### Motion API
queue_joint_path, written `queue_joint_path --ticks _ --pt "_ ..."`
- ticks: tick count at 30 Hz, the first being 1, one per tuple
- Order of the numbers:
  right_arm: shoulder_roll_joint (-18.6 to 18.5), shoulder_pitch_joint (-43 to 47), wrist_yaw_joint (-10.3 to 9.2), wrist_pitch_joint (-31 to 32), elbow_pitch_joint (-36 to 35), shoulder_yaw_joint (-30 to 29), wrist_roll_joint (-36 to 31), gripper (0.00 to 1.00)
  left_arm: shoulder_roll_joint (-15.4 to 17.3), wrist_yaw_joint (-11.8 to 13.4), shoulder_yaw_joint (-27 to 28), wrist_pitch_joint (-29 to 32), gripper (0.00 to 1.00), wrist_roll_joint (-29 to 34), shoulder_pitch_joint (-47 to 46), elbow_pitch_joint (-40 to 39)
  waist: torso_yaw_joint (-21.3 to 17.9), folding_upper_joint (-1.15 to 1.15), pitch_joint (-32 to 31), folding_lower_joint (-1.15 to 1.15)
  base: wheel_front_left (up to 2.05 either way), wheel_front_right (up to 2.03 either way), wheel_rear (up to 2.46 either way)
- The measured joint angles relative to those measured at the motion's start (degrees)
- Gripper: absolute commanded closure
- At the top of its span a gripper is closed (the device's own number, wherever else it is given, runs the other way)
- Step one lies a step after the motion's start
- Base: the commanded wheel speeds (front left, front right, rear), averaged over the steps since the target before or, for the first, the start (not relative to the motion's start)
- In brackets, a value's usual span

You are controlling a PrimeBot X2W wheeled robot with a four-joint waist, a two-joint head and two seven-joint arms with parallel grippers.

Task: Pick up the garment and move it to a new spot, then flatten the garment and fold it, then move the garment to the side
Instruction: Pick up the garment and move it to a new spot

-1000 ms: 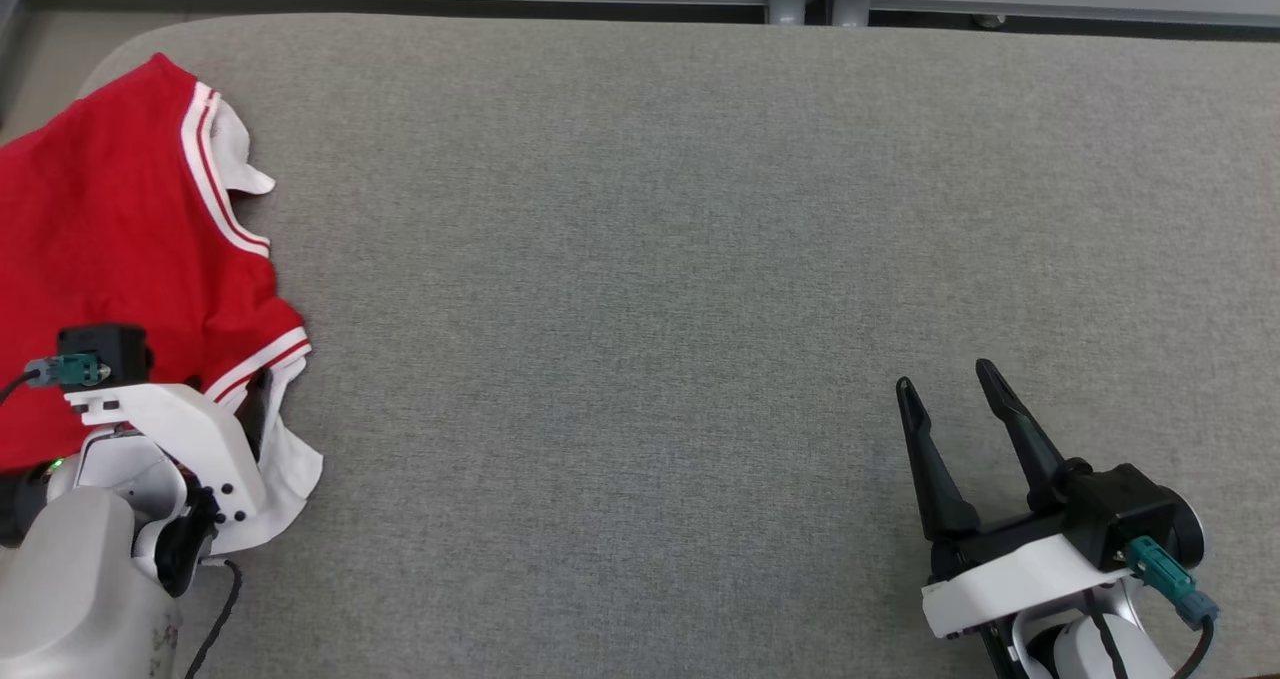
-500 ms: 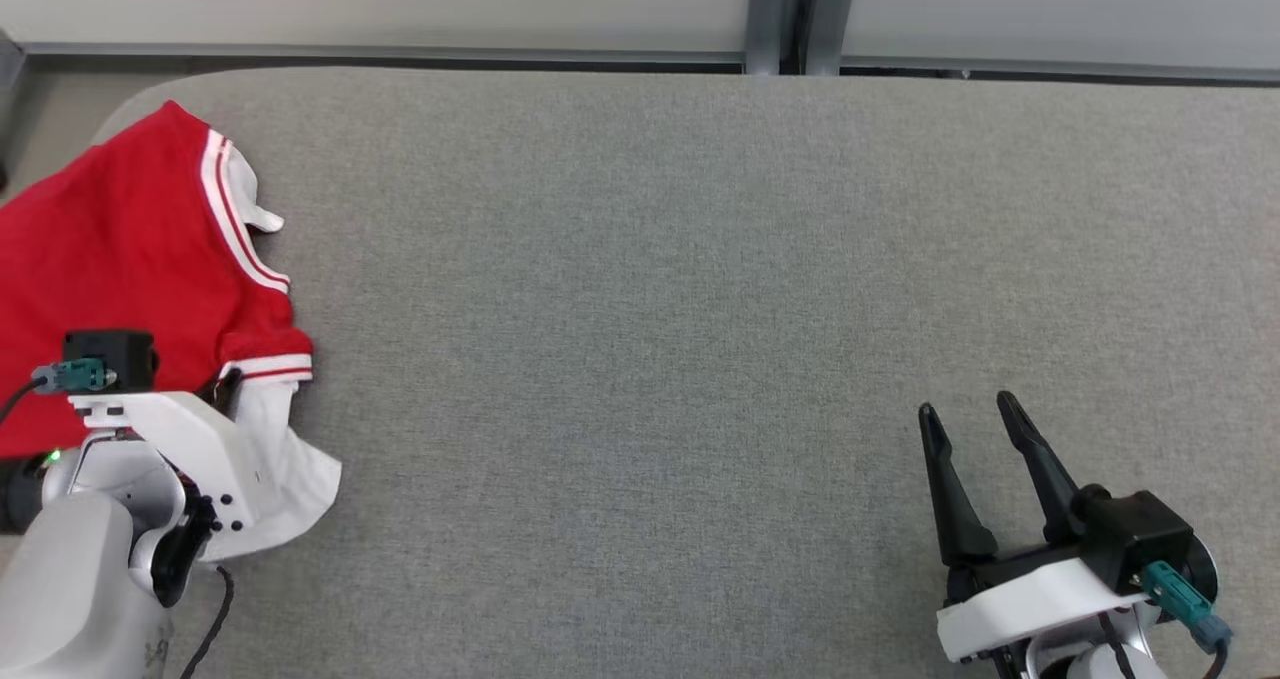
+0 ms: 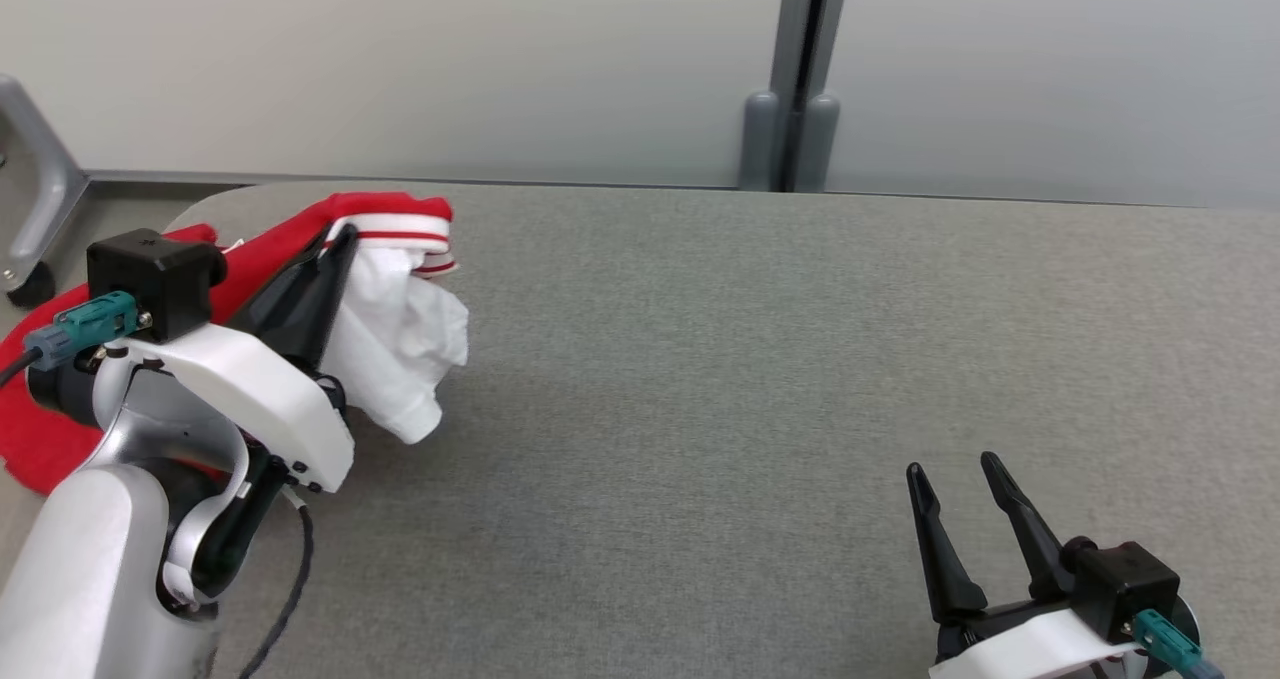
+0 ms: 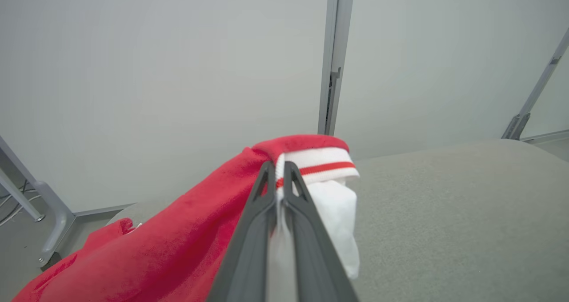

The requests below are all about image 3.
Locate teal right camera connector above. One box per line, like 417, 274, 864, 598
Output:
1134, 609, 1203, 672

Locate black left camera cable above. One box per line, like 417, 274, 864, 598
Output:
0, 347, 47, 391

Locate grey curved frame leg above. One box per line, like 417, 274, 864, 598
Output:
0, 73, 93, 290

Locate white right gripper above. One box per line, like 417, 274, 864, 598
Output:
905, 451, 1143, 679

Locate black caster wheel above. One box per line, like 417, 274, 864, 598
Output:
5, 262, 58, 310

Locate teal camera connector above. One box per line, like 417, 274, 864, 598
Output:
1134, 609, 1203, 672
24, 291, 141, 371

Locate teal left camera connector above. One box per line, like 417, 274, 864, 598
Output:
24, 291, 141, 371

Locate red and white basketball jersey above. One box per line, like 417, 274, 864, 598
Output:
150, 191, 471, 447

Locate thin braided black arm cable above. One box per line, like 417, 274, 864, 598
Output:
238, 504, 316, 679

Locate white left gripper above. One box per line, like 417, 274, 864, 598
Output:
103, 226, 359, 494

